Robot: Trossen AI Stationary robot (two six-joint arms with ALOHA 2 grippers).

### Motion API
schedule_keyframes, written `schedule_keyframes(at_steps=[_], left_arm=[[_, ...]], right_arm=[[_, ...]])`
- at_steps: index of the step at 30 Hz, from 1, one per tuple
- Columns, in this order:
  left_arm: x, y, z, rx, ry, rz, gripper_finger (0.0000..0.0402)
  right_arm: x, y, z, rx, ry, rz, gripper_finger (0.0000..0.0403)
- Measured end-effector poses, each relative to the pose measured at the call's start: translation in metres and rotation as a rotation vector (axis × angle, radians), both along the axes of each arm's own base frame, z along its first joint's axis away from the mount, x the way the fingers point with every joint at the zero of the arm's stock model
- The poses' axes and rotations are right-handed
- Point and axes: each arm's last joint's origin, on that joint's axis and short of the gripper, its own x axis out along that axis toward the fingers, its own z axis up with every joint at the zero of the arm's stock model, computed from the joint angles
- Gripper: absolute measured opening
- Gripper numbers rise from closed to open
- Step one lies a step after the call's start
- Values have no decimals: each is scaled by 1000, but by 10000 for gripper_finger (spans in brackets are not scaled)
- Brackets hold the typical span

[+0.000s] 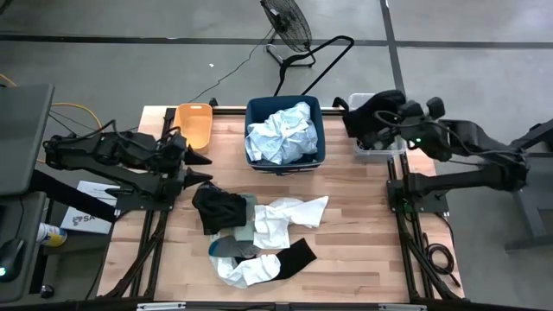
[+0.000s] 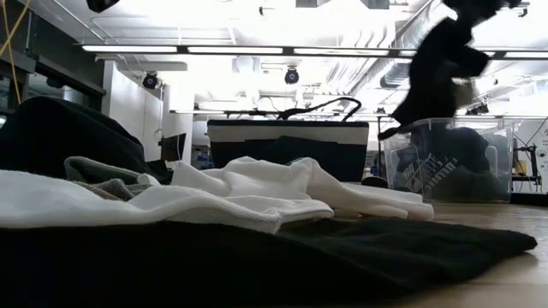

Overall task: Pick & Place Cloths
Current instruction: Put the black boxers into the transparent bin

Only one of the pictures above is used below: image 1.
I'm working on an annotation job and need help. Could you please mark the black aluminium frame rails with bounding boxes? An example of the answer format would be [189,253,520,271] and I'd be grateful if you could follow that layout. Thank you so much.
[386,150,463,301]
[98,105,181,300]

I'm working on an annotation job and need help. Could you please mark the dark grey monitor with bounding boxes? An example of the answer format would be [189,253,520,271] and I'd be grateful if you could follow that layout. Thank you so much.
[0,83,56,198]

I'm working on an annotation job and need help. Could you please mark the white cloth shirt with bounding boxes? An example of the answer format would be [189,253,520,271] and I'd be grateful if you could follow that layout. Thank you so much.
[252,195,329,251]

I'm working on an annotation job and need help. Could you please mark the black metal stand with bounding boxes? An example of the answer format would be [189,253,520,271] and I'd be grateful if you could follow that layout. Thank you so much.
[503,118,553,252]

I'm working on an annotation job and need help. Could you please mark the silver metal bracket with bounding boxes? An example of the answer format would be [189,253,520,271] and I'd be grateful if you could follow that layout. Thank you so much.
[136,301,187,311]
[378,302,428,311]

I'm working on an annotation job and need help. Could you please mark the black floor fan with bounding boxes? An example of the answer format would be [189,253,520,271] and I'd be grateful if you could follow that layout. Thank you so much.
[259,0,317,69]

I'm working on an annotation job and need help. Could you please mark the black diagonal strut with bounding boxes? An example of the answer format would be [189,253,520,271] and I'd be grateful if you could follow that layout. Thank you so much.
[29,169,118,225]

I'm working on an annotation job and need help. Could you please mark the white and yellow can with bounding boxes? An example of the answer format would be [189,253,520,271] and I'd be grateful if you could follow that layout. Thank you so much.
[35,221,69,248]

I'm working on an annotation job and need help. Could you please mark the orange plastic bin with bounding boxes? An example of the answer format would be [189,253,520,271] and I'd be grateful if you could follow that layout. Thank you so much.
[172,102,214,156]

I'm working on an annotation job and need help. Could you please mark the navy fabric basket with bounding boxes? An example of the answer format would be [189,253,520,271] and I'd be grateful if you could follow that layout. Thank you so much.
[244,94,327,175]

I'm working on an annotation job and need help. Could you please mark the light blue shirt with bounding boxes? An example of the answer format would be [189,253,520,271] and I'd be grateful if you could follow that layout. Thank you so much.
[245,101,320,166]

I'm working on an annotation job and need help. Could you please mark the black computer mouse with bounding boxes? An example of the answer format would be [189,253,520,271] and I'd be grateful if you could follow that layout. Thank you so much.
[0,238,26,284]

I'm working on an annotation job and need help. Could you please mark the yellow extension cable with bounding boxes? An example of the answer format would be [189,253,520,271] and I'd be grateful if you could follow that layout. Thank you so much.
[0,73,107,166]

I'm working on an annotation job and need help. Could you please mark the black sock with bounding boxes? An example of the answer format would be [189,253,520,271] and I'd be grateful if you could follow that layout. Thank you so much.
[267,237,319,281]

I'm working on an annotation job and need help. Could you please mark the sage green sock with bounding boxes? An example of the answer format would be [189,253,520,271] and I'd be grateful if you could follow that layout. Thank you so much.
[232,193,259,242]

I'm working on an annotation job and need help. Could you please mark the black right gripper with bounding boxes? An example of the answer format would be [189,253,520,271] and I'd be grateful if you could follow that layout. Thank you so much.
[374,101,429,149]

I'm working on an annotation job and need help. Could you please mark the black garment with grey stripes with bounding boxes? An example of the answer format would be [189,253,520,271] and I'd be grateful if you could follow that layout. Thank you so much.
[191,181,248,236]

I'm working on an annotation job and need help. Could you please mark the coiled black cable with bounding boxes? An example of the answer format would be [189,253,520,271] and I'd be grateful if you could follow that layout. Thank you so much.
[422,232,462,289]

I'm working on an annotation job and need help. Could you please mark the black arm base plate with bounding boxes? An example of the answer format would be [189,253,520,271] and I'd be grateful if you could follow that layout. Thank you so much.
[105,176,179,213]
[386,179,450,215]

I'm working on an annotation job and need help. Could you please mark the clear plastic bin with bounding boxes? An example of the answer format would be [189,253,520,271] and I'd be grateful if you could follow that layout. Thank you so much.
[347,92,407,164]

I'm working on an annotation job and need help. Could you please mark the thin black fan cable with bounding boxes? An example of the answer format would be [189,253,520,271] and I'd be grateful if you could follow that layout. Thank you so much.
[188,28,275,104]

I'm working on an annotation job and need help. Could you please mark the grey desk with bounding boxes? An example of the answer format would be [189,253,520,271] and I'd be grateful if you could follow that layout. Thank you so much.
[0,191,48,303]

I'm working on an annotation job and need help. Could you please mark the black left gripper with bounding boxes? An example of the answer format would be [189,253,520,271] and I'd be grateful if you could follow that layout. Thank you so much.
[157,130,214,198]

